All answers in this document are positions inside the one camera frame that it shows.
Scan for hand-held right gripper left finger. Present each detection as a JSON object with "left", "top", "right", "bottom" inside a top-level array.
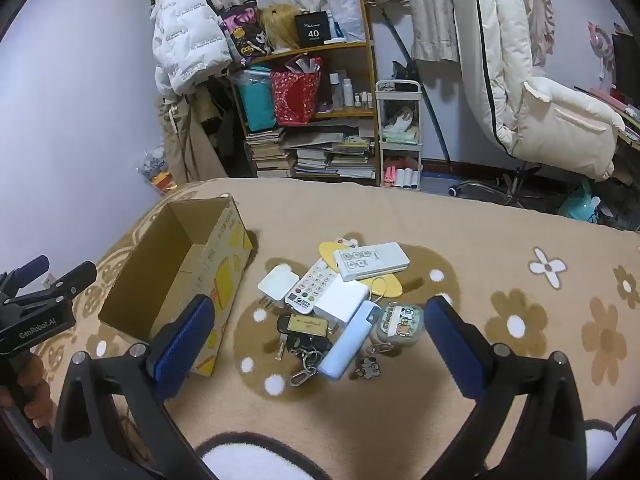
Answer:
[{"left": 51, "top": 294, "right": 217, "bottom": 480}]

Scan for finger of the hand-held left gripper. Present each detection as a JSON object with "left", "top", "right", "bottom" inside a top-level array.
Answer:
[
  {"left": 10, "top": 260, "right": 98, "bottom": 307},
  {"left": 0, "top": 255, "right": 51, "bottom": 292}
]

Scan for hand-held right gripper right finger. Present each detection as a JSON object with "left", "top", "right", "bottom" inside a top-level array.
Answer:
[{"left": 424, "top": 295, "right": 588, "bottom": 480}]

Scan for green cartoon earbuds case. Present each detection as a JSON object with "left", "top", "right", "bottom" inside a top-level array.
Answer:
[{"left": 372, "top": 302, "right": 425, "bottom": 346}]

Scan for cardboard box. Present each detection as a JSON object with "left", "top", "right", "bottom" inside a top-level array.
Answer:
[{"left": 97, "top": 195, "right": 255, "bottom": 378}]

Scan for light blue power bank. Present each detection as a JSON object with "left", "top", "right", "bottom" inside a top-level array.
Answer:
[{"left": 318, "top": 301, "right": 382, "bottom": 381}]

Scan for white charger plug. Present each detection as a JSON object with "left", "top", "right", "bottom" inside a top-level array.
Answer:
[{"left": 257, "top": 265, "right": 301, "bottom": 311}]

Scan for bunch of keys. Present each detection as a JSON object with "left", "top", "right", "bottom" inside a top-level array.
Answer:
[{"left": 274, "top": 312, "right": 341, "bottom": 388}]

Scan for white air conditioner remote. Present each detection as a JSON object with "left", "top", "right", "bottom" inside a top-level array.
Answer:
[{"left": 332, "top": 242, "right": 411, "bottom": 282}]

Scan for gold rectangular key tag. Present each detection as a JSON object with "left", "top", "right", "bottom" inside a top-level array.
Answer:
[{"left": 288, "top": 314, "right": 331, "bottom": 337}]

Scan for white power bank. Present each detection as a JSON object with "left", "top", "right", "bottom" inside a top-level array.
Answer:
[{"left": 313, "top": 276, "right": 371, "bottom": 331}]

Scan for white keypad remote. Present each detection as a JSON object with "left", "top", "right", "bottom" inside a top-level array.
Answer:
[{"left": 285, "top": 258, "right": 341, "bottom": 317}]

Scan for yellow oval mirror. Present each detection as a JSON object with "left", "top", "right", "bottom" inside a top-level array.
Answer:
[{"left": 318, "top": 241, "right": 403, "bottom": 300}]

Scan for person's left hand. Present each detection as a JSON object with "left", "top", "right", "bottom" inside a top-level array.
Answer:
[{"left": 0, "top": 352, "right": 53, "bottom": 431}]

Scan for beige flower printed blanket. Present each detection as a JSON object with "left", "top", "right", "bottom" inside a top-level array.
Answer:
[{"left": 30, "top": 177, "right": 640, "bottom": 480}]

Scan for bag of plush toys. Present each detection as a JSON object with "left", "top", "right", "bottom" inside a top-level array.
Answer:
[{"left": 135, "top": 147, "right": 176, "bottom": 193}]

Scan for beige pants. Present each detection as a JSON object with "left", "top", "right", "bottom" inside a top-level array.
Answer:
[{"left": 155, "top": 92, "right": 228, "bottom": 183}]

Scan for teal fan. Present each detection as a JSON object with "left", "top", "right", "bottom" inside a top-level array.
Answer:
[{"left": 557, "top": 180, "right": 601, "bottom": 223}]

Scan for stack of old books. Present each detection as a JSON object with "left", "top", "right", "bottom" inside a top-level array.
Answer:
[{"left": 244, "top": 127, "right": 296, "bottom": 178}]

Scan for pile of notebooks and magazines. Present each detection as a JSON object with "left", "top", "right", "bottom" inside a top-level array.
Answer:
[{"left": 282, "top": 132, "right": 377, "bottom": 181}]

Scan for teal storage box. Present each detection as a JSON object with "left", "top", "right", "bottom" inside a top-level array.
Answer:
[{"left": 231, "top": 69, "right": 277, "bottom": 132}]

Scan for cream office chair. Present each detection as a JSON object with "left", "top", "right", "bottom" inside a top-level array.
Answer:
[{"left": 452, "top": 77, "right": 626, "bottom": 208}]

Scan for white puffer jacket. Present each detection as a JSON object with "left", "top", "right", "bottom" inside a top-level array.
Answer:
[{"left": 151, "top": 0, "right": 233, "bottom": 96}]

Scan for white trolley cart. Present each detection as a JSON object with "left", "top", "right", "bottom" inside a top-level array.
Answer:
[{"left": 375, "top": 80, "right": 426, "bottom": 191}]

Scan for red gift bag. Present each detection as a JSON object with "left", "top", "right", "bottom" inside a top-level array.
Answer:
[{"left": 270, "top": 57, "right": 322, "bottom": 127}]

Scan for row of cosmetic bottles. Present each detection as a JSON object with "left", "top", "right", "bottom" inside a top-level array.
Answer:
[{"left": 329, "top": 72, "right": 373, "bottom": 111}]

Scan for colourful printed bag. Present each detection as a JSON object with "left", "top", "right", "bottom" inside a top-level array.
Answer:
[{"left": 220, "top": 4, "right": 273, "bottom": 58}]

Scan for wooden bookshelf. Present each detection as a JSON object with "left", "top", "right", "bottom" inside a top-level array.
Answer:
[{"left": 227, "top": 0, "right": 378, "bottom": 181}]

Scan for cream hanging coat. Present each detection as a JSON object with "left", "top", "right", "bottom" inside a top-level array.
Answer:
[{"left": 447, "top": 0, "right": 556, "bottom": 158}]

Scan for blond wig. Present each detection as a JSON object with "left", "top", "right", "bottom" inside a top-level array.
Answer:
[{"left": 257, "top": 4, "right": 301, "bottom": 53}]

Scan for black monitor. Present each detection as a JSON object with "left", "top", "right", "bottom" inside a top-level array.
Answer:
[{"left": 611, "top": 22, "right": 640, "bottom": 106}]

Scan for cream hanging cloth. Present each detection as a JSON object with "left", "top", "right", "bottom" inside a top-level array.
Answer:
[{"left": 404, "top": 0, "right": 468, "bottom": 63}]

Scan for black box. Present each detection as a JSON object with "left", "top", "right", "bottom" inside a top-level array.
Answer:
[{"left": 294, "top": 10, "right": 332, "bottom": 44}]

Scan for pink headphones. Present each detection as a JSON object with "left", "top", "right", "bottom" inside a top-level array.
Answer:
[{"left": 587, "top": 21, "right": 616, "bottom": 61}]

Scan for white plastic bag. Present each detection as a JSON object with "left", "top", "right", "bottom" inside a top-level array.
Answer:
[{"left": 321, "top": 0, "right": 366, "bottom": 43}]

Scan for green mop handle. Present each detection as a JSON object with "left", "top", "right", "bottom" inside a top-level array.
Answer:
[{"left": 382, "top": 7, "right": 451, "bottom": 163}]

